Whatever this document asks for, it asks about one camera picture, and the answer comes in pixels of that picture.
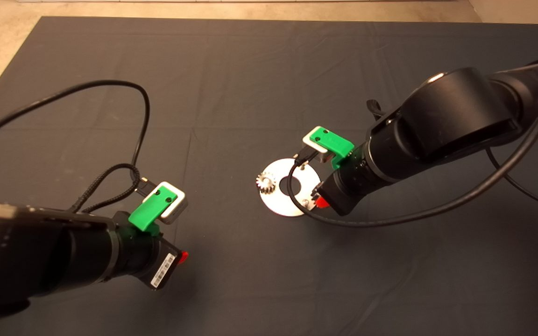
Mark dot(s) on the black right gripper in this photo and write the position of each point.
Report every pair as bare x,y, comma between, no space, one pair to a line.
348,189

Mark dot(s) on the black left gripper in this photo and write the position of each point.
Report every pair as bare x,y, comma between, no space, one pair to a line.
140,256

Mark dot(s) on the steel planetary gear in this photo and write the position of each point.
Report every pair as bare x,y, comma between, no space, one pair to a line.
265,182

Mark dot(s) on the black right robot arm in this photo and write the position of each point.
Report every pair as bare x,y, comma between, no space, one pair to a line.
456,116

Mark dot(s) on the round metal carrier plate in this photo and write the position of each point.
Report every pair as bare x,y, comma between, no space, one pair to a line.
278,203

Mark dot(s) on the dark grey table cloth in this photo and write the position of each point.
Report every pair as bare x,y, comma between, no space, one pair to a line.
250,70

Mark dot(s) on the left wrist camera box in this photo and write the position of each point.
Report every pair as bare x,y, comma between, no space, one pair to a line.
178,207

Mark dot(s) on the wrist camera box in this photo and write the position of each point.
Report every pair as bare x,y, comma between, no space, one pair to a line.
178,207
313,144

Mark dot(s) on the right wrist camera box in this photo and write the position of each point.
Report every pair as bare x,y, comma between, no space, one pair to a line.
313,144

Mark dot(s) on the green left camera mount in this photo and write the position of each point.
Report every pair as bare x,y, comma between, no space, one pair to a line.
146,211

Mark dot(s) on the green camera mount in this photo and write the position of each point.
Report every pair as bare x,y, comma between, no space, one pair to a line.
332,142
146,211

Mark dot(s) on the green right camera mount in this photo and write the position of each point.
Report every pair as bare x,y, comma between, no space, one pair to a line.
332,142

